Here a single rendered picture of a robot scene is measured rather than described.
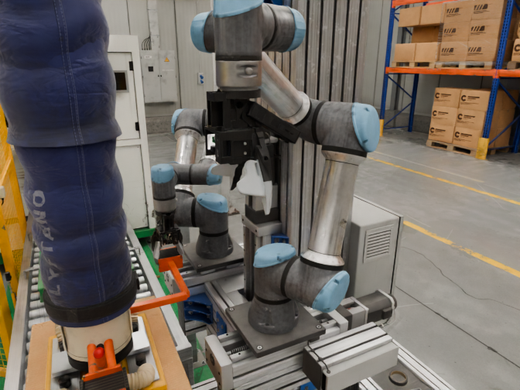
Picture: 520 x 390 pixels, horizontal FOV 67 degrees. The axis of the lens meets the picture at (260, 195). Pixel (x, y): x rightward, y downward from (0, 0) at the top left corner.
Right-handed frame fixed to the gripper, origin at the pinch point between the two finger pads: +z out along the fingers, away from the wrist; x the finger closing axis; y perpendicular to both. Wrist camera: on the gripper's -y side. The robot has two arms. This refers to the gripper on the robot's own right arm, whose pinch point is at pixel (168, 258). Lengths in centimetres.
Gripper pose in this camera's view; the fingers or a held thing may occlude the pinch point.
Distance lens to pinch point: 149.0
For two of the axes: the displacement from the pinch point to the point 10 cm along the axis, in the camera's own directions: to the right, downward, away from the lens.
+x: 9.0, -1.4, 4.1
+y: 4.3, 2.9, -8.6
